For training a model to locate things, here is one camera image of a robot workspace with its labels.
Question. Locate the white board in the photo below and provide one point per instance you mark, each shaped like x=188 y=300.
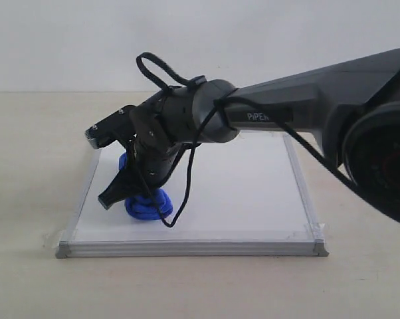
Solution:
x=248 y=198

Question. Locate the blue microfibre cloth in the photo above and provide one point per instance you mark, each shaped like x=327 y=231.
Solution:
x=141 y=207

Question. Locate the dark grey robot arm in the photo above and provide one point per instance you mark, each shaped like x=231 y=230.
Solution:
x=346 y=115

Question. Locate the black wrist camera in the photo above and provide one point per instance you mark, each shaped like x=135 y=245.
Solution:
x=115 y=127

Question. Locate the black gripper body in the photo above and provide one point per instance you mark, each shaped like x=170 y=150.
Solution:
x=155 y=155

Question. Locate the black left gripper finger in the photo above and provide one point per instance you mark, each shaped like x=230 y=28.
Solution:
x=126 y=184

